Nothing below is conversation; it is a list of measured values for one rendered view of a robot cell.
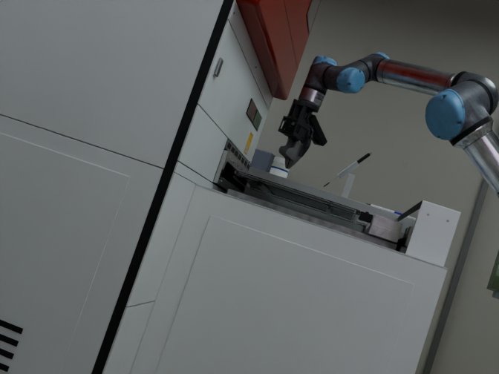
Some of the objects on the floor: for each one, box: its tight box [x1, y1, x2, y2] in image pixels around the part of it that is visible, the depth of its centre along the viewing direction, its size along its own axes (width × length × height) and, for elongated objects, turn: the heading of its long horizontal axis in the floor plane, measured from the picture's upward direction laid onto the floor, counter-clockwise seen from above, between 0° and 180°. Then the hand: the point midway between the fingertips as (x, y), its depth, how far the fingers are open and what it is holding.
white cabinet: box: [130, 186, 447, 374], centre depth 188 cm, size 64×96×82 cm, turn 69°
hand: (289, 165), depth 193 cm, fingers closed
